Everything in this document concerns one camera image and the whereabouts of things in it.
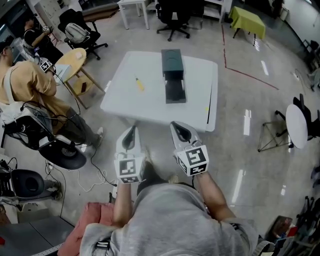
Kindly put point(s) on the small white paper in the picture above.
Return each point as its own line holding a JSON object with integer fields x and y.
{"x": 79, "y": 55}

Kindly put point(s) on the grey backpack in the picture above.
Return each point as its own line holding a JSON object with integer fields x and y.
{"x": 76, "y": 32}

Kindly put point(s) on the white desk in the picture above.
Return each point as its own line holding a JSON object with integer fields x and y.
{"x": 132, "y": 3}

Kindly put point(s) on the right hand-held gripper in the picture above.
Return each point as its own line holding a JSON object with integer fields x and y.
{"x": 192, "y": 157}

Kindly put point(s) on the white and black swivel chair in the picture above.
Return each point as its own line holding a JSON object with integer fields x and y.
{"x": 62, "y": 155}

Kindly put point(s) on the black phone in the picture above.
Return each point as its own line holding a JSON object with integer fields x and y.
{"x": 83, "y": 86}

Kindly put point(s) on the black office chair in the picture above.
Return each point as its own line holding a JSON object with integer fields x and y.
{"x": 92, "y": 47}
{"x": 302, "y": 100}
{"x": 175, "y": 15}

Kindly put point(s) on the person's right forearm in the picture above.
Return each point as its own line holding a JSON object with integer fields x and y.
{"x": 215, "y": 197}

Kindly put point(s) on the pink cushion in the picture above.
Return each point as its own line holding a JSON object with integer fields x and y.
{"x": 97, "y": 212}

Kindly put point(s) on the person's left forearm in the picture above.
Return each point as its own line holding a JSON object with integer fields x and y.
{"x": 122, "y": 205}

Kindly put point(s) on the dark green drawer box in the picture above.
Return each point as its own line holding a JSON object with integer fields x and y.
{"x": 172, "y": 62}

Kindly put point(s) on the person's grey shirt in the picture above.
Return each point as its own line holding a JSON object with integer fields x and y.
{"x": 170, "y": 220}

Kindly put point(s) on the green cloth covered table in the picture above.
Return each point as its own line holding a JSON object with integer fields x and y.
{"x": 246, "y": 21}

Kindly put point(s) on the round wooden side table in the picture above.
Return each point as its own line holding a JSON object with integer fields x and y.
{"x": 71, "y": 58}

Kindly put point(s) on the round white table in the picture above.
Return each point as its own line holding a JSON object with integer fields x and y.
{"x": 297, "y": 126}

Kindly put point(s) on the person's shoe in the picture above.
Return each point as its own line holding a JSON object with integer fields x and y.
{"x": 173, "y": 179}

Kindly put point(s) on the black round stool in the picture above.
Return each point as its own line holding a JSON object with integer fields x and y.
{"x": 30, "y": 182}

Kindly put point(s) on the red floor tape line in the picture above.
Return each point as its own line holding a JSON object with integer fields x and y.
{"x": 240, "y": 72}

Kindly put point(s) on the person's black trousers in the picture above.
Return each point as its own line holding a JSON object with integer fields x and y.
{"x": 150, "y": 175}

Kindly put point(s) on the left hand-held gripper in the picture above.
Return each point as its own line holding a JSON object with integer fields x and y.
{"x": 128, "y": 167}

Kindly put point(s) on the white cardboard box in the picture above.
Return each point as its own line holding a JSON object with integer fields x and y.
{"x": 62, "y": 71}

